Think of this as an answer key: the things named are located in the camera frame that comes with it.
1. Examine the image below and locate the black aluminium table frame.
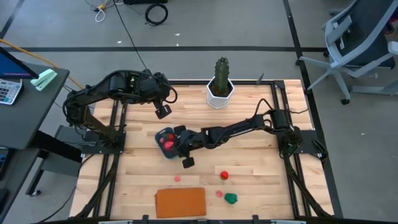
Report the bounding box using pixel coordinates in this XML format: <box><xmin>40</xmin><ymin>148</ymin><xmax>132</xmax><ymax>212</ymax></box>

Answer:
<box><xmin>70</xmin><ymin>79</ymin><xmax>335</xmax><ymax>224</ymax></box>

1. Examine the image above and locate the teal plastic container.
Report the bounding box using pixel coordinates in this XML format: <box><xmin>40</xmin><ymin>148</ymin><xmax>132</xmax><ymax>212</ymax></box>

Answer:
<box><xmin>154</xmin><ymin>126</ymin><xmax>181</xmax><ymax>160</ymax></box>

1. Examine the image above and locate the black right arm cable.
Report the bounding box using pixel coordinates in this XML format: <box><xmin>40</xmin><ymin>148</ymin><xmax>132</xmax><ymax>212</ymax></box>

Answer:
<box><xmin>254</xmin><ymin>98</ymin><xmax>309</xmax><ymax>115</ymax></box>

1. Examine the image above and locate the white hexagonal plant pot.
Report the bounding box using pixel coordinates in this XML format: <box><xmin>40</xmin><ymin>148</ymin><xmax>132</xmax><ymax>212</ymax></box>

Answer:
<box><xmin>206</xmin><ymin>76</ymin><xmax>236</xmax><ymax>110</ymax></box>

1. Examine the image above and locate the green cactus plant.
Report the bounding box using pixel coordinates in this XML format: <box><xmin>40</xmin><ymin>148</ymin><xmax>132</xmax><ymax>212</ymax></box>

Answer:
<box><xmin>213</xmin><ymin>56</ymin><xmax>231</xmax><ymax>96</ymax></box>

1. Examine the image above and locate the long black floor cable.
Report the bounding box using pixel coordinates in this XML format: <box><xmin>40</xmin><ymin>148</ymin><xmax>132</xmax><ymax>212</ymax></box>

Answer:
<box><xmin>113</xmin><ymin>0</ymin><xmax>149</xmax><ymax>72</ymax></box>

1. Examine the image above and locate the orange rectangular mat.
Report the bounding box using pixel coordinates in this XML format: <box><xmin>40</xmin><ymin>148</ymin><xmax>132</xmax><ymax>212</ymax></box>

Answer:
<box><xmin>154</xmin><ymin>187</ymin><xmax>208</xmax><ymax>219</ymax></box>

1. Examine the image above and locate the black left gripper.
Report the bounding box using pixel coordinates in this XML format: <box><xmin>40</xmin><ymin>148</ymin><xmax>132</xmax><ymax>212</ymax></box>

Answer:
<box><xmin>142</xmin><ymin>73</ymin><xmax>173</xmax><ymax>120</ymax></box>

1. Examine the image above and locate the green toy pepper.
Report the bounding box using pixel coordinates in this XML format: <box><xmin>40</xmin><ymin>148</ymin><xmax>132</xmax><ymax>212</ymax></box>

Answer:
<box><xmin>224</xmin><ymin>192</ymin><xmax>239</xmax><ymax>205</ymax></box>

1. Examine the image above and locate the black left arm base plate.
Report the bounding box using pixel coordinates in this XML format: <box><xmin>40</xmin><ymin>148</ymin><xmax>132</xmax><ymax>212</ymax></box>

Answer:
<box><xmin>81</xmin><ymin>130</ymin><xmax>127</xmax><ymax>155</ymax></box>

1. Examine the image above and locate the black computer monitor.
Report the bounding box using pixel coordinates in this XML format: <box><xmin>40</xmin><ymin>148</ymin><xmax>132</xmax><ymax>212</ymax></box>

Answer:
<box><xmin>0</xmin><ymin>46</ymin><xmax>40</xmax><ymax>80</ymax></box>

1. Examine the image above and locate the black desk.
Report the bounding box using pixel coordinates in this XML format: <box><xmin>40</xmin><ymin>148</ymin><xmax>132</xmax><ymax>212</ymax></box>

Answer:
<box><xmin>0</xmin><ymin>61</ymin><xmax>83</xmax><ymax>224</ymax></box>

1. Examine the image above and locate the white desk calculator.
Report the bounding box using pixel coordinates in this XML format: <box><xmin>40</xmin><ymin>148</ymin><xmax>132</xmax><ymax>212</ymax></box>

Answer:
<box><xmin>0</xmin><ymin>78</ymin><xmax>24</xmax><ymax>106</ymax></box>

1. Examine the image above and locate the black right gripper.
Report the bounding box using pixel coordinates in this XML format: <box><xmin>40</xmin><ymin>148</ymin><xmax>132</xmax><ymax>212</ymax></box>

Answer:
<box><xmin>173</xmin><ymin>124</ymin><xmax>205</xmax><ymax>169</ymax></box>

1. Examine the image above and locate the grey office chair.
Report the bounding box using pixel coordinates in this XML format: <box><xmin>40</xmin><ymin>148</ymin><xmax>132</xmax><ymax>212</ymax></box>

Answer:
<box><xmin>300</xmin><ymin>0</ymin><xmax>398</xmax><ymax>106</ymax></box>

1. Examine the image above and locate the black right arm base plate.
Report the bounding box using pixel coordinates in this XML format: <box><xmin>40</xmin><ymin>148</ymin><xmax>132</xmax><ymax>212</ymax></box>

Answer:
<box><xmin>279</xmin><ymin>129</ymin><xmax>322</xmax><ymax>155</ymax></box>

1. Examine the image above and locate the yellow floor cable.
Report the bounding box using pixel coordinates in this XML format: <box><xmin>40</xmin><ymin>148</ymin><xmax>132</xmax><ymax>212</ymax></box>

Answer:
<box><xmin>0</xmin><ymin>38</ymin><xmax>85</xmax><ymax>90</ymax></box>

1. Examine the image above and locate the white cable with yellow plug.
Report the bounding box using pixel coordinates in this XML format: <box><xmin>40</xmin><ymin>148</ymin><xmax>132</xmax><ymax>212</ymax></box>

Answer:
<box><xmin>94</xmin><ymin>1</ymin><xmax>108</xmax><ymax>24</ymax></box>

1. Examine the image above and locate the coiled black cable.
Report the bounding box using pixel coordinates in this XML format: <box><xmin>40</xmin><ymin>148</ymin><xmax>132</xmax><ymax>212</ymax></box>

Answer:
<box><xmin>144</xmin><ymin>2</ymin><xmax>169</xmax><ymax>27</ymax></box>

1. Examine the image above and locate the black power cable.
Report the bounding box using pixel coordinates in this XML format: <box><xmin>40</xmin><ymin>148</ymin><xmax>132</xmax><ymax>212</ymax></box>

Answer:
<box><xmin>39</xmin><ymin>153</ymin><xmax>96</xmax><ymax>224</ymax></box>

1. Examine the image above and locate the mint green stapler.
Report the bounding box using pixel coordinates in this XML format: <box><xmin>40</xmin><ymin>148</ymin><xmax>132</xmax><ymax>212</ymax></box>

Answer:
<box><xmin>30</xmin><ymin>68</ymin><xmax>58</xmax><ymax>92</ymax></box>

